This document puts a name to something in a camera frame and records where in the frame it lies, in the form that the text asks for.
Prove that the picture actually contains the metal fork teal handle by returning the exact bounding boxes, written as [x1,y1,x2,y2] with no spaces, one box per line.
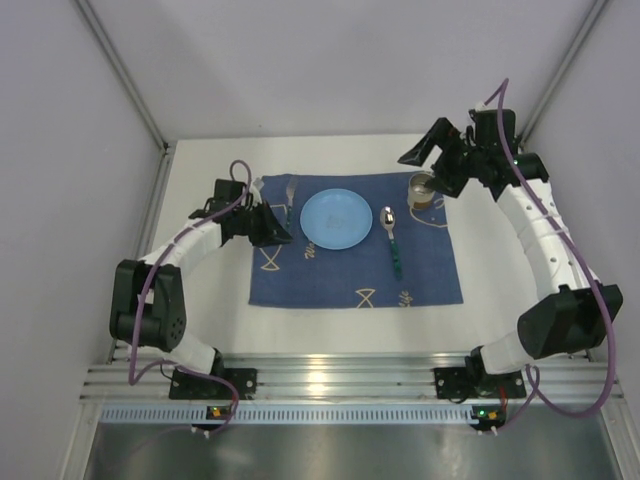
[285,176,298,231]

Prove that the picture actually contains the small metal cup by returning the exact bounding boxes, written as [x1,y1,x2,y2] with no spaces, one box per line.
[407,172,435,210]

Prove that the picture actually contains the light blue plastic plate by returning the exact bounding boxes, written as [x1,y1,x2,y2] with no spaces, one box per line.
[299,188,373,251]

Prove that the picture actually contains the metal spoon teal handle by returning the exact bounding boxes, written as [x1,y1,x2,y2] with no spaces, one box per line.
[380,206,403,280]

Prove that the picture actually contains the blue cloth placemat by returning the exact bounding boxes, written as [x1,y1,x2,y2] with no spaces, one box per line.
[249,172,463,309]

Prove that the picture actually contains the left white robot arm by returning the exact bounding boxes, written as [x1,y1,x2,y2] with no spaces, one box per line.
[109,179,292,382]

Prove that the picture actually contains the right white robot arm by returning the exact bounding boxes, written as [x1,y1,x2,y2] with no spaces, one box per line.
[399,109,623,375]

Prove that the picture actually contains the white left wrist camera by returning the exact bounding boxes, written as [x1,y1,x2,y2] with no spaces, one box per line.
[249,177,264,203]

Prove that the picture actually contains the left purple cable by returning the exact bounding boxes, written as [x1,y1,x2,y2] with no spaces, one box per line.
[128,158,239,436]

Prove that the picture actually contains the purple cable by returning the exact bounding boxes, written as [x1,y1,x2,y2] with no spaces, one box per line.
[482,78,617,435]
[128,158,239,436]

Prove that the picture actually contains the aluminium mounting rail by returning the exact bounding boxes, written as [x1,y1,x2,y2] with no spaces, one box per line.
[80,353,607,405]

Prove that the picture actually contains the right aluminium frame post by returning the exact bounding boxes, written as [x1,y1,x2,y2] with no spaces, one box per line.
[517,0,611,145]

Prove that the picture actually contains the aluminium frame post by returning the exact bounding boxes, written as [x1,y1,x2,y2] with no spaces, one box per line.
[517,0,611,145]
[71,0,168,152]

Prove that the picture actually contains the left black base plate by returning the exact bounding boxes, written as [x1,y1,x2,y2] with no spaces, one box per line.
[168,367,259,401]

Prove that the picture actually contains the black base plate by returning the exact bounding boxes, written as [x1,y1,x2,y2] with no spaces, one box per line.
[433,367,526,403]
[168,367,259,401]

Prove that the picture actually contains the perforated grey cable duct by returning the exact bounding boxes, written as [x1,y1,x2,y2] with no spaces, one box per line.
[100,404,503,425]

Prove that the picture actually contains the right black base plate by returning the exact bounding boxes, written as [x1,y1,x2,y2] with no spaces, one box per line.
[433,367,526,403]

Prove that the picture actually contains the left aluminium frame post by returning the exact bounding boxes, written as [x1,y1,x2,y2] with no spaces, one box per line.
[71,0,168,152]

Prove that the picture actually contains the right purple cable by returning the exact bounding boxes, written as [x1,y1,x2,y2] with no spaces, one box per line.
[482,78,617,435]

